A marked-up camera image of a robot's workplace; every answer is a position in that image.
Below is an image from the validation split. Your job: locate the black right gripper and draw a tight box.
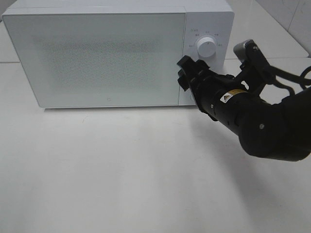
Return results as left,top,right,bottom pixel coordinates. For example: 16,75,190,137
177,55,265,121

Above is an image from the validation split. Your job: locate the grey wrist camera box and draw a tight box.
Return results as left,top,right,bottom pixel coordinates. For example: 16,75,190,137
233,39,270,71

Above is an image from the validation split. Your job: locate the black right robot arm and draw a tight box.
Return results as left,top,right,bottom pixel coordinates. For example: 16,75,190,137
178,56,311,162

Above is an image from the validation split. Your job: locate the white microwave door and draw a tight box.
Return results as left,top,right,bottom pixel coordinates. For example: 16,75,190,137
3,14,185,108

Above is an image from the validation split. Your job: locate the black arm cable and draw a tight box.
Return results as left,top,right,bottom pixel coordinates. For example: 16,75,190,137
264,65,311,98

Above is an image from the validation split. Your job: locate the white microwave oven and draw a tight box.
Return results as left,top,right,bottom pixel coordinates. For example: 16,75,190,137
1,0,234,106

